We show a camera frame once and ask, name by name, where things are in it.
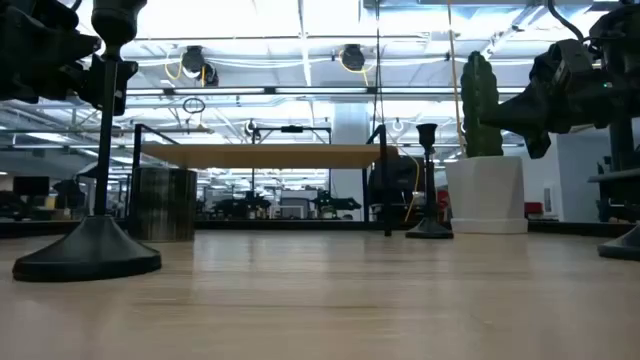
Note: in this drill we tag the black background screen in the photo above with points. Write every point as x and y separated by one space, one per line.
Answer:
407 172

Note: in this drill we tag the small black background monitor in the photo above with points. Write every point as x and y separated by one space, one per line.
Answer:
31 186

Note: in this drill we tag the tin can orange top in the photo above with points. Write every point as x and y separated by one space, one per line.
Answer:
165 205

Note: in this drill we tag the red object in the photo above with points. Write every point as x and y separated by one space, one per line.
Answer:
443 200

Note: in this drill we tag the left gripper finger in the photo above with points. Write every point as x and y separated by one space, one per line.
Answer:
125 80

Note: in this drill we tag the black background gantry frame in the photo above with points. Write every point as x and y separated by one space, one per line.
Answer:
292 129

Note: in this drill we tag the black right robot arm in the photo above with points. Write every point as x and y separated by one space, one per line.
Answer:
625 40

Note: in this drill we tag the white plant pot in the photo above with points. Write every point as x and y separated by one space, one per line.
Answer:
487 195

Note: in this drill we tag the dark grey desk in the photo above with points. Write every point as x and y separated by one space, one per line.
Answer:
615 176

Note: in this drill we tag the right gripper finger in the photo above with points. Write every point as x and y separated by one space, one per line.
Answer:
541 145
515 116

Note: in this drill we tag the black background robot arm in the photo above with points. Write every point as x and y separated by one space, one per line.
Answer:
245 205
335 202

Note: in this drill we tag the green cactus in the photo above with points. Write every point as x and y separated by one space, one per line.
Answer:
480 100

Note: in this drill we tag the wooden shelf black legs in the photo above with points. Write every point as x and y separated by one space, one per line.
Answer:
260 156

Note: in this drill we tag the black candlestick holder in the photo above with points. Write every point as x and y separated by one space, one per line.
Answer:
429 227
625 249
90 250

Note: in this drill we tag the red box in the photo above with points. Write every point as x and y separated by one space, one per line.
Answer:
533 208

